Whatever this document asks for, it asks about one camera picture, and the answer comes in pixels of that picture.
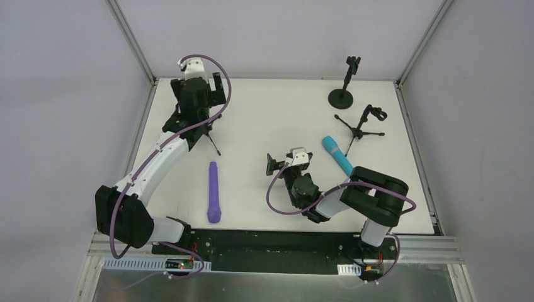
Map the black tripod shock-mount stand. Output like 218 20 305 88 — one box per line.
205 115 222 156

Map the teal toy microphone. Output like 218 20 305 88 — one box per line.
322 136 353 176

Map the black tripod clip stand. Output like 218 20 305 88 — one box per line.
334 104 388 156

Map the purple toy microphone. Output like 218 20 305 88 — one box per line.
207 161 222 224

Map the black round-base mic stand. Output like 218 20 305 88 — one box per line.
328 56 361 109

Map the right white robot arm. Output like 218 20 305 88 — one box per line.
266 150 416 248

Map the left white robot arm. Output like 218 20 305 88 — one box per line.
95 72 227 249

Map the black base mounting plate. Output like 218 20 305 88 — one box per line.
177 229 397 275

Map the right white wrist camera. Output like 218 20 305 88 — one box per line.
285 147 312 167

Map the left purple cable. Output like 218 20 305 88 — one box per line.
99 54 232 291

